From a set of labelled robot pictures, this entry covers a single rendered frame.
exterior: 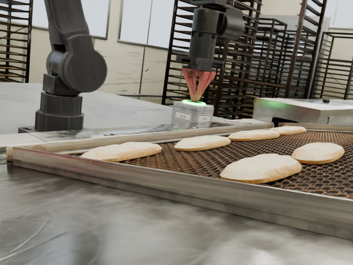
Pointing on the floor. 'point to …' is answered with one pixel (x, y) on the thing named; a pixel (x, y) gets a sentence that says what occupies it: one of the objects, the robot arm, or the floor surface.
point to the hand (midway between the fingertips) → (195, 98)
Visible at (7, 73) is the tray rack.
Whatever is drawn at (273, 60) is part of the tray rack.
